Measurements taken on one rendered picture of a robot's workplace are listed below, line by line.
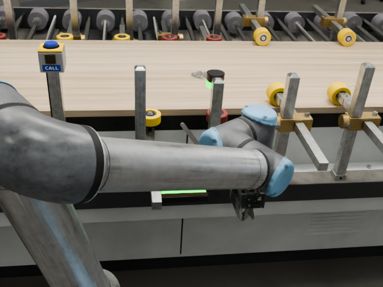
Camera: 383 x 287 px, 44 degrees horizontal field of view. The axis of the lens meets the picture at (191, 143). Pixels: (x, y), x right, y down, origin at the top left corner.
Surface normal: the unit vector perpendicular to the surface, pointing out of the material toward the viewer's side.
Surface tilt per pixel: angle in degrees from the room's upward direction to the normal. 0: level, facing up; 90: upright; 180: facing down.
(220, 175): 81
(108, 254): 90
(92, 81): 0
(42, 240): 97
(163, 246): 90
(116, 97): 0
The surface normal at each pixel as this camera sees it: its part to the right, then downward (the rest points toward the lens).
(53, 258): 0.19, 0.64
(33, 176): 0.11, 0.38
